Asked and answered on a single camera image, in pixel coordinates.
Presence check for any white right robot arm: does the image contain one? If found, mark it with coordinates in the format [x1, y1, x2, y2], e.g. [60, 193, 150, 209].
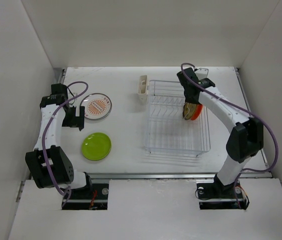
[176, 67, 264, 197]

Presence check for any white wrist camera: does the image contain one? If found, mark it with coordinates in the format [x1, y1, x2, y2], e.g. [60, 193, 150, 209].
[194, 67, 209, 80]
[68, 89, 78, 105]

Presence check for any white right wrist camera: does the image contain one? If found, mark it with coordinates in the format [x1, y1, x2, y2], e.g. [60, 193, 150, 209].
[194, 67, 209, 80]

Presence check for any lime green plate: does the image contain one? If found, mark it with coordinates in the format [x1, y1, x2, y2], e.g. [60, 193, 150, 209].
[81, 132, 112, 161]

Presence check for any dark olive patterned plate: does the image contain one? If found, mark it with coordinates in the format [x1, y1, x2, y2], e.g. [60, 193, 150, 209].
[182, 102, 196, 121]

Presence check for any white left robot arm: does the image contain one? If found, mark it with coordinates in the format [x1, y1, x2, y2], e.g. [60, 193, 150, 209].
[25, 83, 93, 199]

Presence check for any white plate orange sunburst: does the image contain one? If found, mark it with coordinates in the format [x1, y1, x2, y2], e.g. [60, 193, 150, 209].
[80, 92, 113, 121]

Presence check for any cream plastic cutlery holder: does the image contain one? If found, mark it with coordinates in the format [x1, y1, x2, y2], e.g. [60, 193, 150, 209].
[137, 75, 148, 105]

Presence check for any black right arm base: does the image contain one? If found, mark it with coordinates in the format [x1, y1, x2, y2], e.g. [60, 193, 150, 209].
[195, 179, 250, 210]

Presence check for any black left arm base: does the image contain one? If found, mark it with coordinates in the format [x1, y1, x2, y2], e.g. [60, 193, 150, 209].
[61, 179, 109, 211]

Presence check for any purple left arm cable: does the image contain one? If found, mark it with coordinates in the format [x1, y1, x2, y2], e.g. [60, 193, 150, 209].
[41, 81, 89, 208]

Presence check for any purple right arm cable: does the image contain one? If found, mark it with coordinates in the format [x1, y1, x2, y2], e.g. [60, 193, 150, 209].
[180, 62, 280, 210]

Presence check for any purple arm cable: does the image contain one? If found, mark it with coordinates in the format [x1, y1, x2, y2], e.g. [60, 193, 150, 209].
[41, 81, 89, 208]
[180, 62, 280, 210]

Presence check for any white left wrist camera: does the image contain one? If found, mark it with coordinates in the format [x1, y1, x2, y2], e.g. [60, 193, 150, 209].
[68, 89, 78, 105]

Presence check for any white wire dish rack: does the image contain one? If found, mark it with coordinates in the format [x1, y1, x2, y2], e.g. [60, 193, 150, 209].
[144, 80, 211, 156]

